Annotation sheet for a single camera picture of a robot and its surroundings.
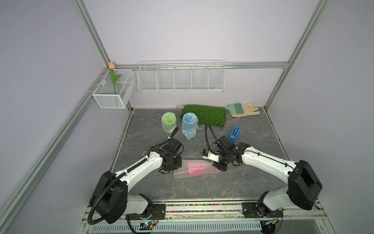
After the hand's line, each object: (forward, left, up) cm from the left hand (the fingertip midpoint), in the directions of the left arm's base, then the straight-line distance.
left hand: (178, 167), depth 83 cm
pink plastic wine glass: (-3, -12, 0) cm, 13 cm away
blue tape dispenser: (+23, -40, -3) cm, 46 cm away
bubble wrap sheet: (+29, +5, +6) cm, 30 cm away
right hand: (+2, -22, 0) cm, 22 cm away
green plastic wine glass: (+30, +5, +6) cm, 31 cm away
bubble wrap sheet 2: (+24, -8, +8) cm, 26 cm away
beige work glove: (+47, -59, -6) cm, 76 cm away
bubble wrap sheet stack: (+2, -5, +1) cm, 5 cm away
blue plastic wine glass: (+27, -9, +8) cm, 29 cm away
